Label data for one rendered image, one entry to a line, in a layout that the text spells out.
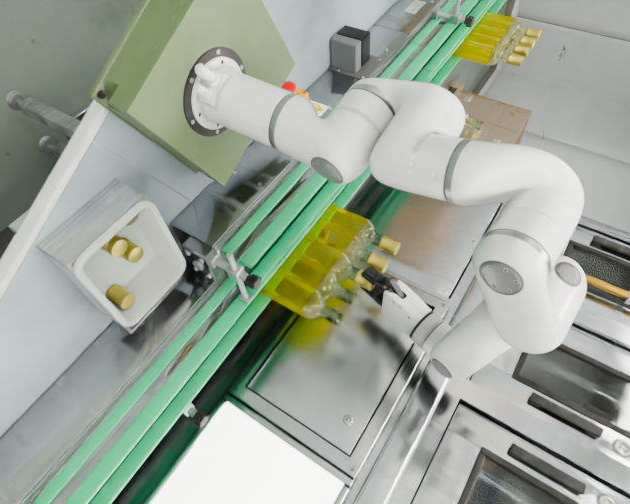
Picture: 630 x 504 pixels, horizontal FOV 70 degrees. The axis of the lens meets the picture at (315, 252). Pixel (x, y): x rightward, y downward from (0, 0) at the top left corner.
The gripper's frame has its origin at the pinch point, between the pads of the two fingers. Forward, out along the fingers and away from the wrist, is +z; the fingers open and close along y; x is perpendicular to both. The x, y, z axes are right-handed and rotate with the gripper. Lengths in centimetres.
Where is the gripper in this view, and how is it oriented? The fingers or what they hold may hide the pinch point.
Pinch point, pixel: (371, 281)
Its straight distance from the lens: 104.5
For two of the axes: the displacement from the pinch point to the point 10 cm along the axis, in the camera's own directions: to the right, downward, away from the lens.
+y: -0.7, -5.8, -8.1
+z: -6.6, -5.9, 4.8
